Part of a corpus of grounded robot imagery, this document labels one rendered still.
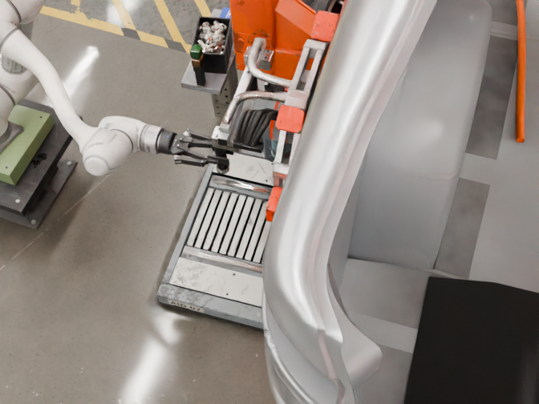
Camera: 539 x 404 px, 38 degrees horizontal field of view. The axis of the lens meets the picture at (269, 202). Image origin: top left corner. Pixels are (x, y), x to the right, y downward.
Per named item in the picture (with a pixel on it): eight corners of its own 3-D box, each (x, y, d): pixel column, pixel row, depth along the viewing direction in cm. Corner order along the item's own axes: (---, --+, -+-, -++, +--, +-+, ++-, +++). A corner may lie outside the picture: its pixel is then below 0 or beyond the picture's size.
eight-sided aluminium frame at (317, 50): (293, 238, 259) (293, 144, 212) (274, 233, 260) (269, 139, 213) (332, 113, 285) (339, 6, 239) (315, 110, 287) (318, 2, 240)
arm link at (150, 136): (143, 156, 253) (160, 160, 252) (137, 140, 245) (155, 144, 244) (152, 135, 257) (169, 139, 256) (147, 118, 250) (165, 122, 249)
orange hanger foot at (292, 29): (405, 105, 294) (417, 42, 264) (273, 78, 303) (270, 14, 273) (413, 72, 302) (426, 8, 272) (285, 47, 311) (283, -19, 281)
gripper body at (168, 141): (168, 138, 256) (194, 143, 254) (159, 158, 251) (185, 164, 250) (164, 124, 249) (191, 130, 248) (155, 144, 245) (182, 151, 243)
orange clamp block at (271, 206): (297, 202, 239) (289, 227, 234) (273, 196, 240) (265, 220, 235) (297, 190, 233) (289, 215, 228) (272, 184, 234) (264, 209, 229)
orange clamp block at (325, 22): (334, 43, 238) (340, 14, 236) (310, 38, 240) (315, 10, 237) (337, 43, 245) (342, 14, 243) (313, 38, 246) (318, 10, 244)
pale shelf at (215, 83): (220, 95, 312) (220, 90, 309) (181, 87, 315) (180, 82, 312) (251, 20, 333) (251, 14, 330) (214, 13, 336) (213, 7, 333)
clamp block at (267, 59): (270, 71, 255) (269, 60, 250) (244, 66, 257) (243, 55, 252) (274, 60, 257) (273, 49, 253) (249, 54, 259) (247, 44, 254)
